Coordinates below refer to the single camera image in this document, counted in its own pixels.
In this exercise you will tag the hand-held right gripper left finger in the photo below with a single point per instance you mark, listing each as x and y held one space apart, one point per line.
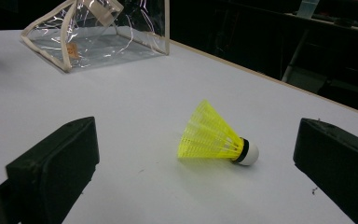
59 161

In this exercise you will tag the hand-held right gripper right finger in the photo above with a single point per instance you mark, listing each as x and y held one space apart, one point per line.
338 161

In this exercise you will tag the clear plastic bag beige trim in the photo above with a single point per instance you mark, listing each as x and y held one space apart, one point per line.
105 46

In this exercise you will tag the yellow shuttlecock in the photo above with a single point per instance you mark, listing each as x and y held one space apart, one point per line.
211 137

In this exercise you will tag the light wooden desk white legs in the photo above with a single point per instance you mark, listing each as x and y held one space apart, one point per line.
348 26

